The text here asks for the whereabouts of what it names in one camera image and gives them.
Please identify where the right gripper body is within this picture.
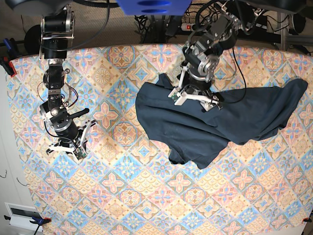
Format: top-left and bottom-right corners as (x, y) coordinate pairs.
(44, 109), (85, 143)

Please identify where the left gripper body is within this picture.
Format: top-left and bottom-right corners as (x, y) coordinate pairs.
(184, 70), (213, 97)

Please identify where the dark navy t-shirt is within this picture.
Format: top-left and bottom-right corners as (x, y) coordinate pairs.
(135, 74), (308, 169)

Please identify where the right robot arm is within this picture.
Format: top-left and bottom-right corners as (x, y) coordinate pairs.
(6, 0), (79, 147)

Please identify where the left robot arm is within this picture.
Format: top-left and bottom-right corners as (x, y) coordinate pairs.
(178, 0), (313, 98)

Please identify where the patterned colourful tablecloth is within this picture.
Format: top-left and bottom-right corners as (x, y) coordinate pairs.
(5, 45), (313, 235)

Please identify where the red black clamp upper left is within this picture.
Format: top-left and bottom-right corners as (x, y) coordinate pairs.
(0, 38), (17, 77)

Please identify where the black round stool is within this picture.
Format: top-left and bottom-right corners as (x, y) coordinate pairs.
(24, 24), (42, 55)

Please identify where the blue clamp lower left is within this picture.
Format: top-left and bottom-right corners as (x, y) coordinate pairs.
(4, 215), (51, 235)

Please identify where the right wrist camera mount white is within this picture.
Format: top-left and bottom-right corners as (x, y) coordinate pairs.
(46, 120), (97, 160)

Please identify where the white power strip red switch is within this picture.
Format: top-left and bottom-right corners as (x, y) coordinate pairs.
(180, 23), (197, 32)

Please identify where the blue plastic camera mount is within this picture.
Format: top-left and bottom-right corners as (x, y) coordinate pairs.
(116, 0), (192, 16)

